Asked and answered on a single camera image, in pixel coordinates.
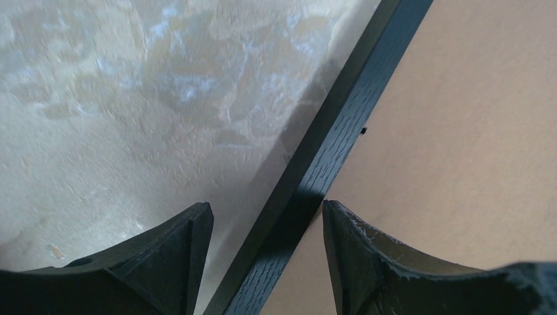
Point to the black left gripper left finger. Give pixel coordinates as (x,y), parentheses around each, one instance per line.
(156,272)

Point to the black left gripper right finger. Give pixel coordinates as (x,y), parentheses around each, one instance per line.
(374,273)

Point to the black sunflower photo frame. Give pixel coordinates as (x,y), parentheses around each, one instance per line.
(440,131)

